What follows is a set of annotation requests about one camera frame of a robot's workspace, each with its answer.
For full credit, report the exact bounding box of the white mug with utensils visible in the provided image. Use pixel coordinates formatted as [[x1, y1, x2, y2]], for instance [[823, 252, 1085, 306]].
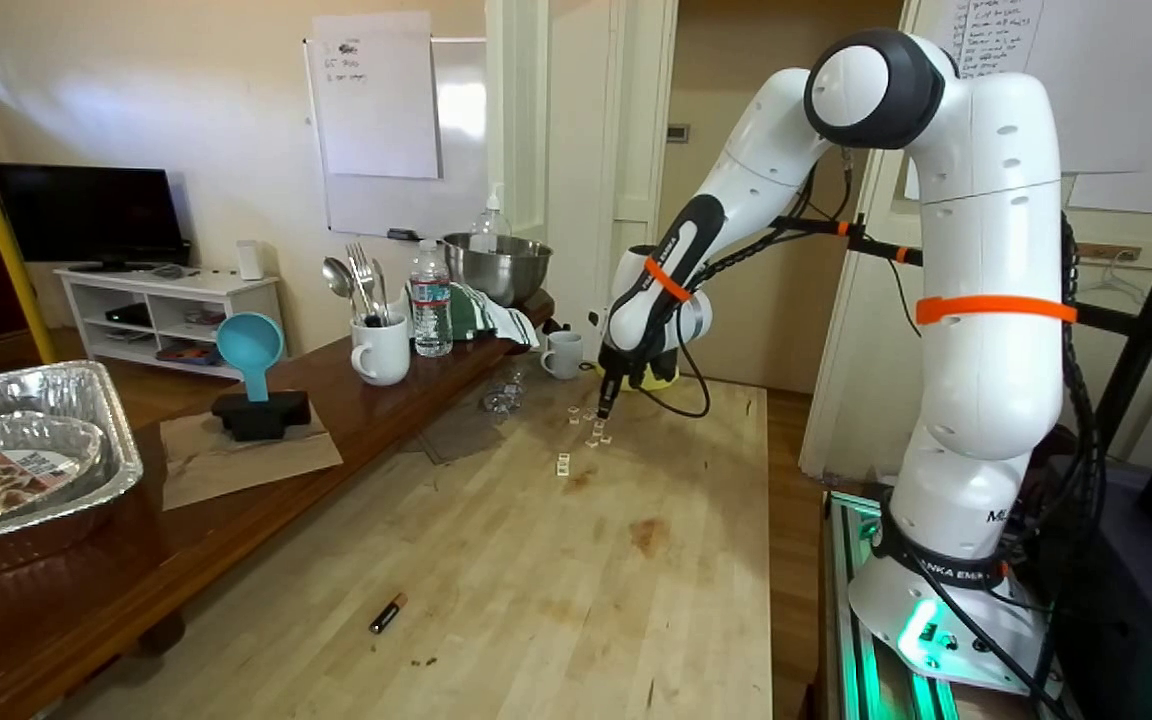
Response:
[[348, 306, 418, 393]]

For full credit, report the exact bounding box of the grey robot mounting plate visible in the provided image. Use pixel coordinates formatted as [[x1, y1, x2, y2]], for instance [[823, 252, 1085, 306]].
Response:
[[849, 550, 1062, 704]]

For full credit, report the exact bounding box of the blue plastic scoop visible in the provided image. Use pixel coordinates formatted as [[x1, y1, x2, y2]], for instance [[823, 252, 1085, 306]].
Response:
[[212, 306, 290, 408]]

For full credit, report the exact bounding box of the clear plastic water bottle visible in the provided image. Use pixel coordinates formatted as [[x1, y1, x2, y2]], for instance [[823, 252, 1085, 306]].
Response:
[[404, 234, 456, 361]]

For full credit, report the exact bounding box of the empty white mug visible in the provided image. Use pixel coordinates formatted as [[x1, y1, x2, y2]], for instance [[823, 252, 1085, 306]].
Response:
[[538, 326, 588, 382]]

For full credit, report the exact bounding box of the brown cardboard sheet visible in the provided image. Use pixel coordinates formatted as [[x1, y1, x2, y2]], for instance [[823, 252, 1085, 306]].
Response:
[[153, 403, 348, 514]]

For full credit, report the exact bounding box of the crushed clear plastic bottle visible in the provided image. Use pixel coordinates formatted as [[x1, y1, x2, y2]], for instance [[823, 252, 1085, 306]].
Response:
[[478, 371, 531, 420]]

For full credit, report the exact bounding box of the black boom bar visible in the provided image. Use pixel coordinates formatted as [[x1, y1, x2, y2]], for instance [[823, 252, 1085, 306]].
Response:
[[762, 211, 1152, 350]]

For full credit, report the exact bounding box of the clear pump soap bottle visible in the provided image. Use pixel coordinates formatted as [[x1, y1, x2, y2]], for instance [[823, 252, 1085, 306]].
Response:
[[467, 176, 512, 257]]

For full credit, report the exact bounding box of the black television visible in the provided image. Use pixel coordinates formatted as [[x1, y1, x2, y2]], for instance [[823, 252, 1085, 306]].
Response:
[[0, 161, 196, 271]]

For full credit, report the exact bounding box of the dark equipment cabinet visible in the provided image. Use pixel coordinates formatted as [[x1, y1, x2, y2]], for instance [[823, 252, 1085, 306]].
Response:
[[1034, 454, 1152, 720]]

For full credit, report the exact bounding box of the steel mixing bowl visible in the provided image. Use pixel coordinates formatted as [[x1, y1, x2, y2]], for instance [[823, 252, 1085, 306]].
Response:
[[438, 226, 556, 306]]

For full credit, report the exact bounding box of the black marker pen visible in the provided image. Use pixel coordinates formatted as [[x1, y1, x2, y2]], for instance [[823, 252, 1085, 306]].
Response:
[[366, 590, 408, 638]]

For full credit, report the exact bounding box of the yellow level stick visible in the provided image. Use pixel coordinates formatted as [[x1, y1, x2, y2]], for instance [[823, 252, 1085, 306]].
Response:
[[0, 197, 61, 368]]

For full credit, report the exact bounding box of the aluminium foil tray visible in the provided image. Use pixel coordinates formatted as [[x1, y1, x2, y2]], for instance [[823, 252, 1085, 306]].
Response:
[[0, 354, 147, 560]]

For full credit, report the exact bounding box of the narrow orange arm strap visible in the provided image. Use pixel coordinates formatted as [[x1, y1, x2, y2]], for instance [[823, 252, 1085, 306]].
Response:
[[641, 252, 695, 306]]

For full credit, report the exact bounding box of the white TV shelf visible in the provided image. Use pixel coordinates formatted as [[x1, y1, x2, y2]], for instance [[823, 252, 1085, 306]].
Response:
[[56, 262, 290, 382]]

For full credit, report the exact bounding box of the aluminium frame with green light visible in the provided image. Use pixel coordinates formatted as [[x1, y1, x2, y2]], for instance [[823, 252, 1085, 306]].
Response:
[[813, 484, 1073, 720]]

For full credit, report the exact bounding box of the white wall whiteboard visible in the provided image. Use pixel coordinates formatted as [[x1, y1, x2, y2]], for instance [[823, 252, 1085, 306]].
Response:
[[299, 36, 494, 245]]

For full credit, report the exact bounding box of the black stand base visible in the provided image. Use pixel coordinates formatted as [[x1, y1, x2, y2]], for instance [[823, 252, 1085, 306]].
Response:
[[208, 387, 318, 445]]

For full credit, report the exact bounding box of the white flipchart paper sheet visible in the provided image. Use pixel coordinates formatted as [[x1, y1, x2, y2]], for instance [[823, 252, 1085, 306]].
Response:
[[309, 13, 446, 185]]

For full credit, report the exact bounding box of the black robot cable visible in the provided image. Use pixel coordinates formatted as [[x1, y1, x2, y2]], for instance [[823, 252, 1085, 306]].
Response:
[[633, 155, 859, 424]]

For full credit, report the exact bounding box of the green striped white towel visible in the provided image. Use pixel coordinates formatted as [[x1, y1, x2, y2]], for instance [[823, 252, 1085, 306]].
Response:
[[447, 274, 546, 350]]

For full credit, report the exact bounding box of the wide orange arm strap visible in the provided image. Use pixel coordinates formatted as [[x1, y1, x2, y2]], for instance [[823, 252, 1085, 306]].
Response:
[[912, 293, 1082, 332]]

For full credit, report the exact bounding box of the brown wooden counter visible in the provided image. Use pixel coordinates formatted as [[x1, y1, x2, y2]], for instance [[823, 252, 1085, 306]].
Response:
[[0, 284, 561, 720]]

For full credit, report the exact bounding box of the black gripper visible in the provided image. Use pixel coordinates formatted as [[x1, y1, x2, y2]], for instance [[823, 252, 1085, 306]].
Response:
[[594, 316, 650, 420]]

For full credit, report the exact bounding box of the white door frame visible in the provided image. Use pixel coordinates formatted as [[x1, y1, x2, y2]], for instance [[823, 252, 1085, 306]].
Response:
[[479, 0, 686, 337]]

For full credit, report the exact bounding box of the handwritten white wall sheet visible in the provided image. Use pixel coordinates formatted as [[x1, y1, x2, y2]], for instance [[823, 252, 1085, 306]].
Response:
[[910, 0, 1152, 215]]

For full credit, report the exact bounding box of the metal spoon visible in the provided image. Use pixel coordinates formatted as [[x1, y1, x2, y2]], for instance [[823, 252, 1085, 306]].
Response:
[[319, 252, 366, 324]]

